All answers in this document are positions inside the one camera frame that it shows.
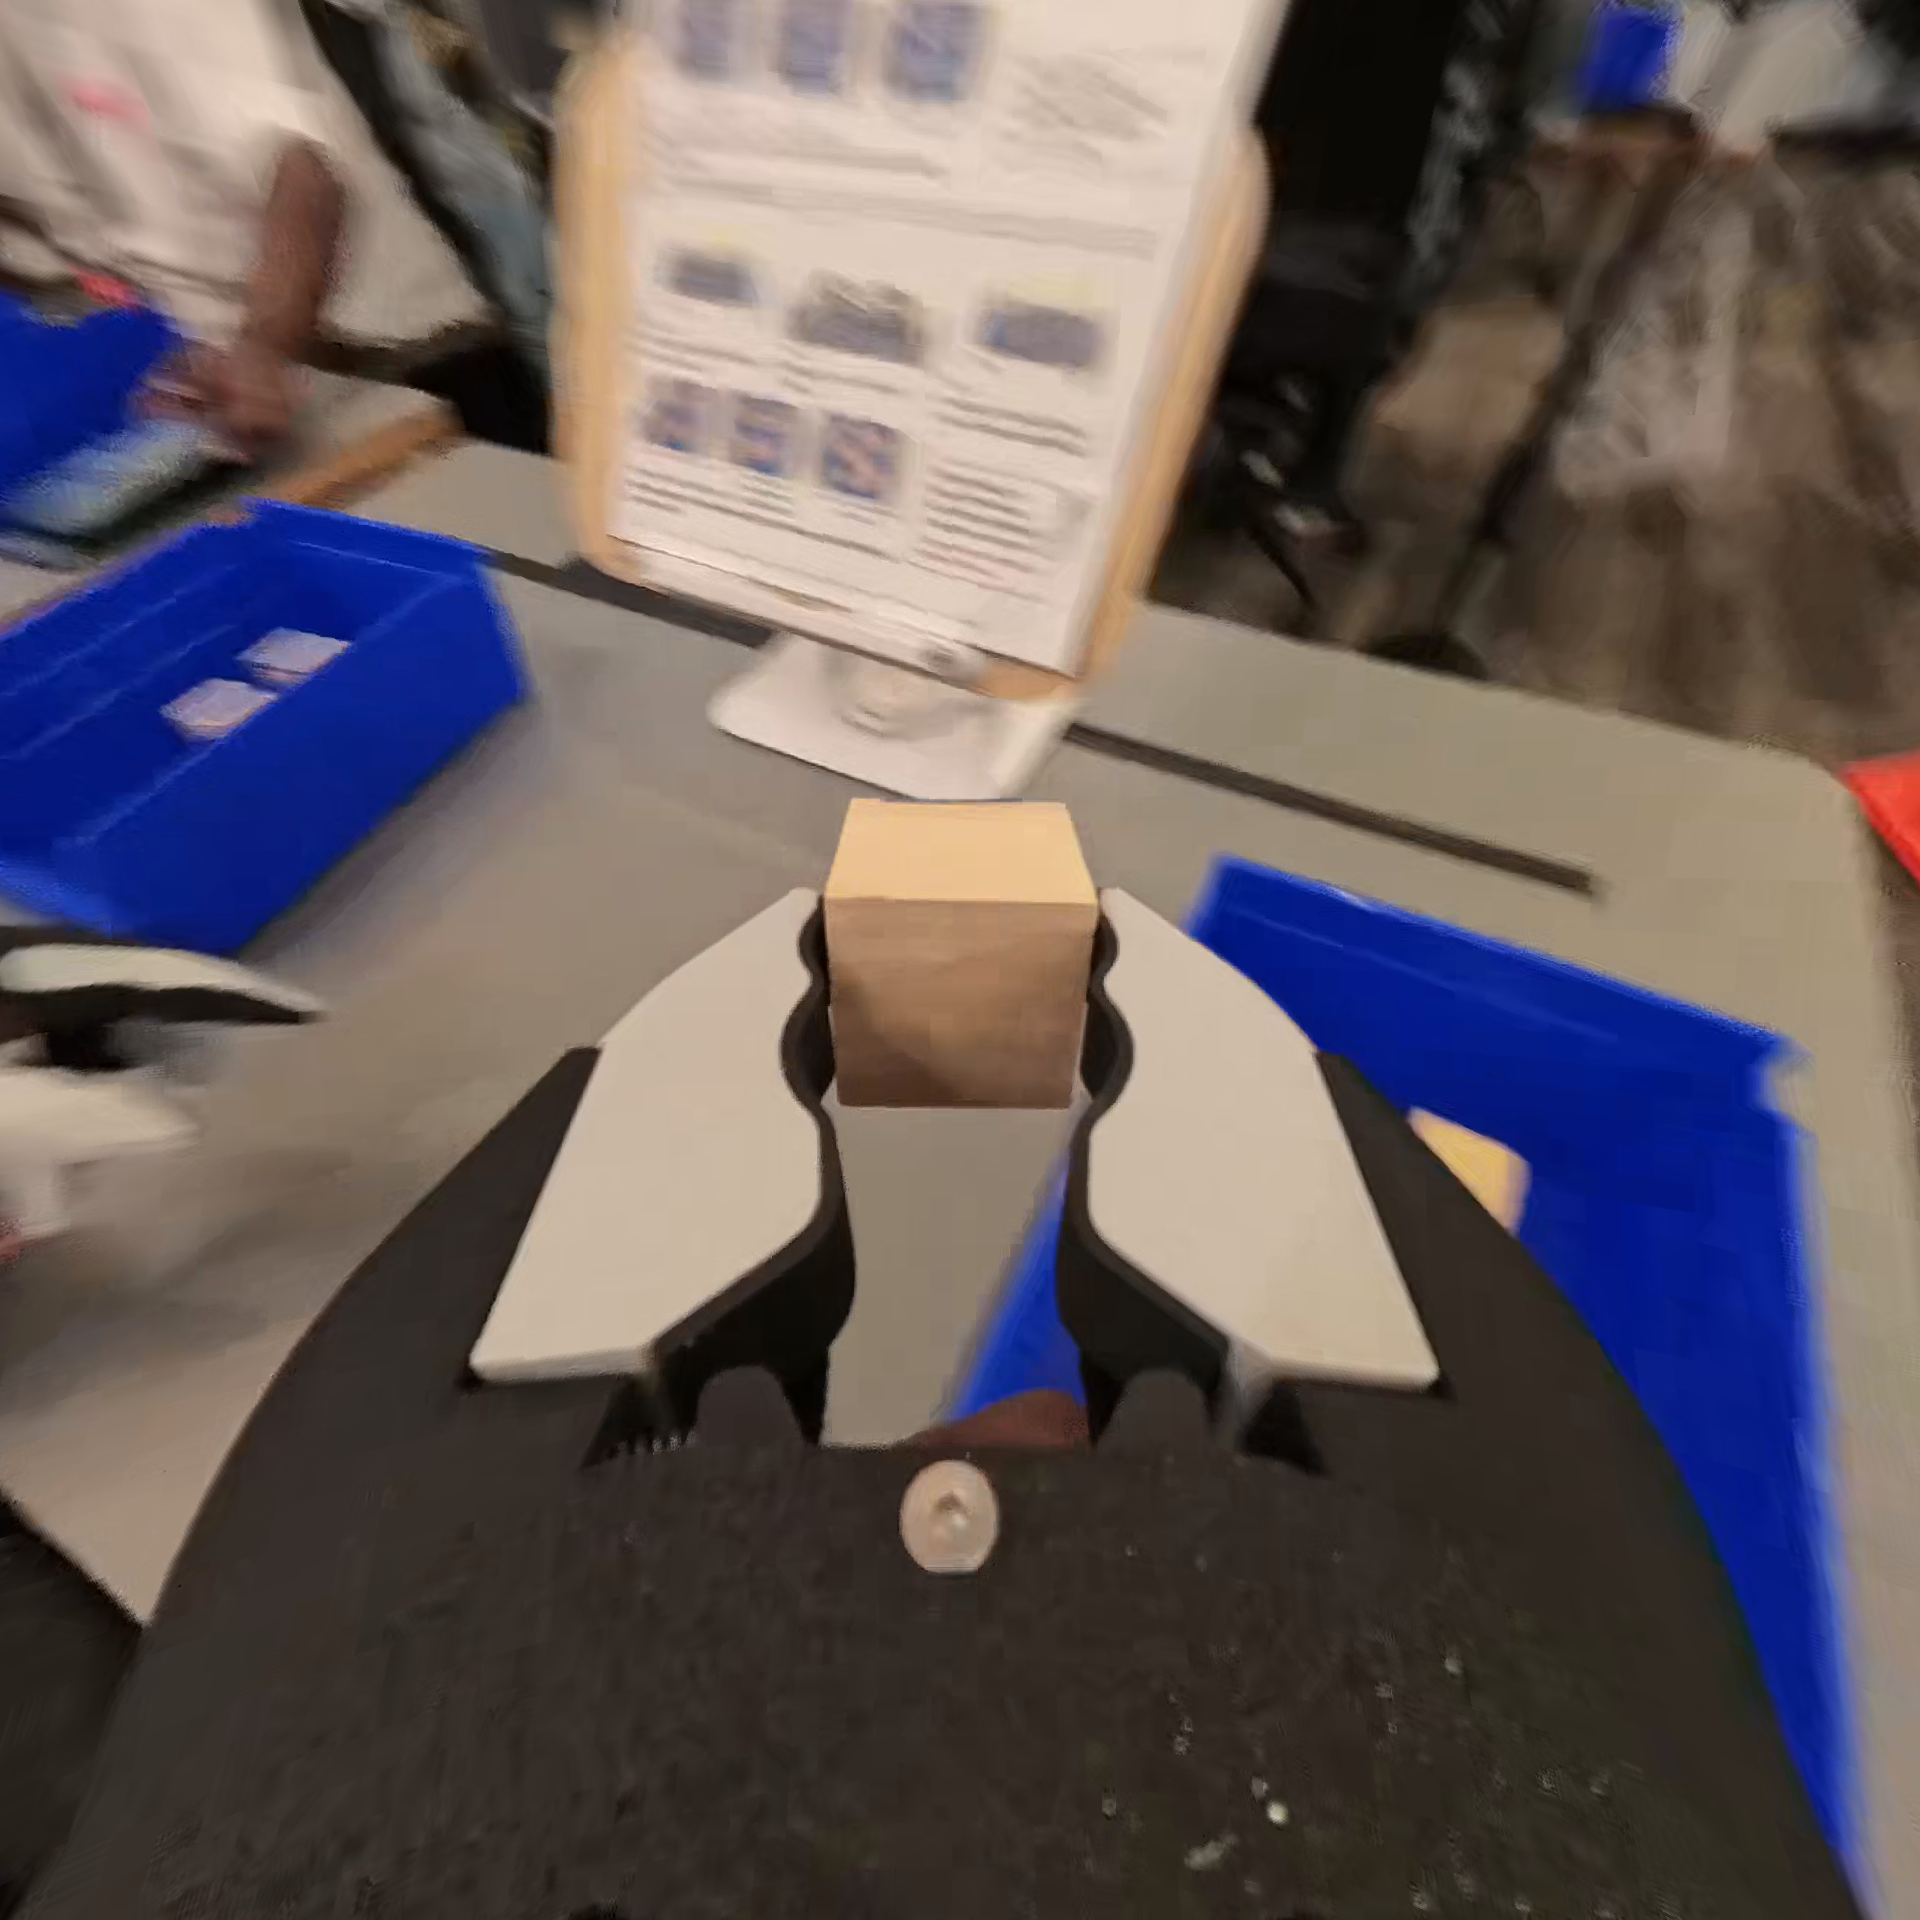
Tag grey table with wooden edge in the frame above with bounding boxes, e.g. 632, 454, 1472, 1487
0, 404, 460, 601

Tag grey padded case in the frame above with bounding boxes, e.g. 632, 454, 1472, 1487
0, 422, 213, 543

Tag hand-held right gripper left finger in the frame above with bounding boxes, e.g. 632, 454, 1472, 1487
468, 888, 858, 1449

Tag wood and white document stand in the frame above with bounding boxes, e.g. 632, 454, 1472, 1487
556, 0, 1279, 798

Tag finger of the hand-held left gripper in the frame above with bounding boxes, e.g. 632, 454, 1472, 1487
0, 928, 325, 1051
0, 1049, 213, 1248

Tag printed instruction sheet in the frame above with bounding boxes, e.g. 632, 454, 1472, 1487
609, 0, 1279, 676

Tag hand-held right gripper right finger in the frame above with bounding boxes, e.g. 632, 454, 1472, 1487
1055, 888, 1443, 1454

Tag person's right hand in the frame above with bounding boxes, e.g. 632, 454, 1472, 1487
913, 1388, 1093, 1454

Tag black office chair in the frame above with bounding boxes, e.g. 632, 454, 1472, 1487
1200, 0, 1519, 601

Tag orange traffic cone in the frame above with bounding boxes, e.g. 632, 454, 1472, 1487
1843, 754, 1920, 883

